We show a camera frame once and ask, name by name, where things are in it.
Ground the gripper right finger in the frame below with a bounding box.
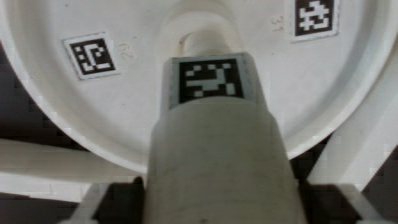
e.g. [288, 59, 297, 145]
[298, 179, 387, 224]

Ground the white round table top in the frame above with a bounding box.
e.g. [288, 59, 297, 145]
[0, 0, 398, 171]

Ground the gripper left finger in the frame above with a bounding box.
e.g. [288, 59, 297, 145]
[58, 176, 147, 224]

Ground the white cylindrical table leg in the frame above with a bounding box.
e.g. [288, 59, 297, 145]
[144, 53, 307, 224]

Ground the white front fence rail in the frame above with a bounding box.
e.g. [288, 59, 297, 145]
[0, 139, 142, 202]

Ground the white fence rail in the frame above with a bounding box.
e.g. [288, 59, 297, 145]
[307, 42, 398, 190]
[0, 139, 142, 202]

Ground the white right fence rail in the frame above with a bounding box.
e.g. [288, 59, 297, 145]
[307, 42, 398, 190]

